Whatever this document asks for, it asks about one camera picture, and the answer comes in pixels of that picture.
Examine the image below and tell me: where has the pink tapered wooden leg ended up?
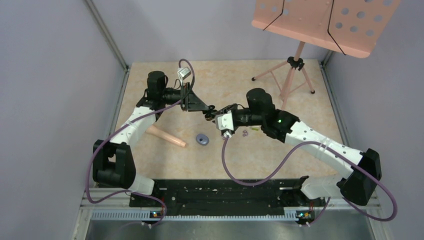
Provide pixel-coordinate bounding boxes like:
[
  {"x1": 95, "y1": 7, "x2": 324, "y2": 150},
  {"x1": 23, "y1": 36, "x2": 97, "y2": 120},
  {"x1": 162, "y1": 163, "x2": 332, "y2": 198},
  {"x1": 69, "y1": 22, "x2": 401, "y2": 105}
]
[{"x1": 145, "y1": 125, "x2": 187, "y2": 148}]

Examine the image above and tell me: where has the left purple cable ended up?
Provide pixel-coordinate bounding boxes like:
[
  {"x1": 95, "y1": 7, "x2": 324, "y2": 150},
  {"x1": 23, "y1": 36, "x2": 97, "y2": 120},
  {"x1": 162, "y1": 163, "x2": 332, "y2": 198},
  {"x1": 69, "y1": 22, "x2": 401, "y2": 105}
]
[{"x1": 84, "y1": 58, "x2": 196, "y2": 229}]

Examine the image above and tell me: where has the pink music stand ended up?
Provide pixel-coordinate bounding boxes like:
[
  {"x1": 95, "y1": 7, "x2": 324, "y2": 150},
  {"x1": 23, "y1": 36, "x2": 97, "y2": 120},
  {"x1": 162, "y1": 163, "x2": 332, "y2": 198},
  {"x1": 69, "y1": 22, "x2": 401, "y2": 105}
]
[{"x1": 251, "y1": 0, "x2": 402, "y2": 112}]

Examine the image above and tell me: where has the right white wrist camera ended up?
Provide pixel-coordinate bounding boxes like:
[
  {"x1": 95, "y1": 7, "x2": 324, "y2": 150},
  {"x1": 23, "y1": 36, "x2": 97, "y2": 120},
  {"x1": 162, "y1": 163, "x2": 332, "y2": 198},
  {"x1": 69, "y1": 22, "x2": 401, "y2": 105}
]
[{"x1": 214, "y1": 110, "x2": 235, "y2": 138}]

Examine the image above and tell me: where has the purple cable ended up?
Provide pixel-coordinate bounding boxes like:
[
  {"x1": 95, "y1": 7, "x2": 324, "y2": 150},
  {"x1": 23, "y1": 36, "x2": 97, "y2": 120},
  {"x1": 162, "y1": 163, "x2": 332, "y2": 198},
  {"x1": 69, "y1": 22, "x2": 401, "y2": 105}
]
[
  {"x1": 221, "y1": 135, "x2": 398, "y2": 227},
  {"x1": 84, "y1": 58, "x2": 196, "y2": 229}
]

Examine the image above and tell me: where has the grey earbud charging case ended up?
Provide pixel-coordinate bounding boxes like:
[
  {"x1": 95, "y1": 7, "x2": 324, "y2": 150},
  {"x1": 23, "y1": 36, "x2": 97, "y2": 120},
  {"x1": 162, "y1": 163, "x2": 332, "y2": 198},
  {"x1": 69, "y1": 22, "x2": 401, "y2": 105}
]
[{"x1": 195, "y1": 133, "x2": 210, "y2": 146}]

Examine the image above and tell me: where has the black earbud charging case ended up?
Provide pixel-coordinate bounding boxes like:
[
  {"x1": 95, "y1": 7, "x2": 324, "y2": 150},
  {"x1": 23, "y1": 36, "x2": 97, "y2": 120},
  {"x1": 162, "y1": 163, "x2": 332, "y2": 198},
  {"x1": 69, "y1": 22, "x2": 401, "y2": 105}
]
[{"x1": 202, "y1": 105, "x2": 219, "y2": 122}]

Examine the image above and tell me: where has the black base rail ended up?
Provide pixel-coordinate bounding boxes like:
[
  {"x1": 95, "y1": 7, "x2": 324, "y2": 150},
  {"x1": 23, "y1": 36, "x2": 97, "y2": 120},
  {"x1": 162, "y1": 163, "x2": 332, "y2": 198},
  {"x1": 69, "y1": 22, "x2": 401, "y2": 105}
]
[{"x1": 129, "y1": 177, "x2": 325, "y2": 217}]

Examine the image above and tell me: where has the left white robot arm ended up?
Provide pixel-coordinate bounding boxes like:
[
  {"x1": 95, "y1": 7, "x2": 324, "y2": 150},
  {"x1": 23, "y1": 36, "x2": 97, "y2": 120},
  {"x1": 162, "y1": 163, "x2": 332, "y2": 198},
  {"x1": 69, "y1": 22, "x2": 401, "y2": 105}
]
[{"x1": 92, "y1": 67, "x2": 212, "y2": 207}]

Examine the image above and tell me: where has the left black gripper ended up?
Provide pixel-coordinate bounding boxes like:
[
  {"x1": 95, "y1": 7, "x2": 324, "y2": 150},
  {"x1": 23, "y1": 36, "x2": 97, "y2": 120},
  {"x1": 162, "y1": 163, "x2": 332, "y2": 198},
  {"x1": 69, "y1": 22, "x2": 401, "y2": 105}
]
[{"x1": 160, "y1": 82, "x2": 209, "y2": 112}]

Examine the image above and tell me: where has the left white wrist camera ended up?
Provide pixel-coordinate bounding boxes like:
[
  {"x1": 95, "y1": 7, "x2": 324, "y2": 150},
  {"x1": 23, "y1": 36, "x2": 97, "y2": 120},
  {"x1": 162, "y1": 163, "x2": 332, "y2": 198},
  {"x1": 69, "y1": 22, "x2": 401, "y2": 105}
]
[{"x1": 177, "y1": 67, "x2": 192, "y2": 82}]

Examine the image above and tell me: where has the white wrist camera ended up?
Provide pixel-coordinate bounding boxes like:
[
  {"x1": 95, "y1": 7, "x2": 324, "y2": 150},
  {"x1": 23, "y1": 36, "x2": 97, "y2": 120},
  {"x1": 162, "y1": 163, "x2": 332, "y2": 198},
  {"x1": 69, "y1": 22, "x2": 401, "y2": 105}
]
[
  {"x1": 177, "y1": 67, "x2": 192, "y2": 82},
  {"x1": 214, "y1": 110, "x2": 235, "y2": 138}
]

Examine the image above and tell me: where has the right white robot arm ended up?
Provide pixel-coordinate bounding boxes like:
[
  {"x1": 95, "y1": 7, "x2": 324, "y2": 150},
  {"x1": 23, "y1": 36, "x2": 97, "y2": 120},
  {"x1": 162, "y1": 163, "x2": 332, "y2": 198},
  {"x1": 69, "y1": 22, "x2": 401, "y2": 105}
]
[{"x1": 209, "y1": 88, "x2": 382, "y2": 206}]

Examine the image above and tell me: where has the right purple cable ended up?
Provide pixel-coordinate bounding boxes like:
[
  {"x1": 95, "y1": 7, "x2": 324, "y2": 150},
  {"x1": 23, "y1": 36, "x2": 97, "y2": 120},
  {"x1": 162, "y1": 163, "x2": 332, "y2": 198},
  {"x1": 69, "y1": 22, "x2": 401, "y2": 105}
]
[{"x1": 221, "y1": 135, "x2": 398, "y2": 227}]

